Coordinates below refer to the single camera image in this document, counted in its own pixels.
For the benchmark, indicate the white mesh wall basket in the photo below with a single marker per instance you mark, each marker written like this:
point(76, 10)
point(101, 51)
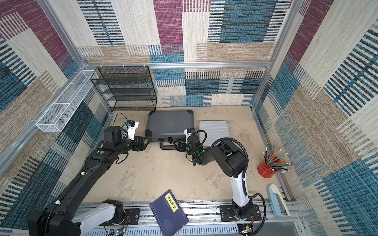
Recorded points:
point(61, 111)

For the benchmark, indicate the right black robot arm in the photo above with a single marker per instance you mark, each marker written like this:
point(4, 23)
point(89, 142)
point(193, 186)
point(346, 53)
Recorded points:
point(233, 160)

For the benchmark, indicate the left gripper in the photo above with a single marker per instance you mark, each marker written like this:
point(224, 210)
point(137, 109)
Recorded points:
point(143, 146)

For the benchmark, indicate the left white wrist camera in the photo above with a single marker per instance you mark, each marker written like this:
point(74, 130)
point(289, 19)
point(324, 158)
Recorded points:
point(131, 127)

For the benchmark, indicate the light blue stapler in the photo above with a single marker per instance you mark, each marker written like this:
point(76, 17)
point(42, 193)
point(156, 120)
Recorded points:
point(277, 202)

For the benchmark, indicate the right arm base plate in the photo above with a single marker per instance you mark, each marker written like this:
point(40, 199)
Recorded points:
point(227, 214)

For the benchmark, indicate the red pencil cup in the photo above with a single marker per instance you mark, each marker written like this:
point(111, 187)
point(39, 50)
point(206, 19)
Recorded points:
point(273, 163)

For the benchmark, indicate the large black poker case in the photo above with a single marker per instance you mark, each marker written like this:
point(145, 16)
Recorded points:
point(165, 127)

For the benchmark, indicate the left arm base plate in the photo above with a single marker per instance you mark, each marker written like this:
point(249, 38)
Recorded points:
point(129, 217)

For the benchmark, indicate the black wire shelf rack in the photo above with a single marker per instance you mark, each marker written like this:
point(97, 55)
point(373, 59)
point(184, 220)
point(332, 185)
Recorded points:
point(125, 88)

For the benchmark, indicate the dark blue book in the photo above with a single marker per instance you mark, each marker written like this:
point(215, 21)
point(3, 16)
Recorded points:
point(168, 214)

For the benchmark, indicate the small silver aluminium case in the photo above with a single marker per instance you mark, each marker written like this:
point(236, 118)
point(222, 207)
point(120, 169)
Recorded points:
point(214, 130)

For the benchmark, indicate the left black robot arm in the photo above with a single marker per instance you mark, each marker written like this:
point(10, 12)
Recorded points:
point(58, 218)

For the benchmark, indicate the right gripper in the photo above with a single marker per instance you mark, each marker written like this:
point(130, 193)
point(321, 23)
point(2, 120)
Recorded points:
point(182, 146)

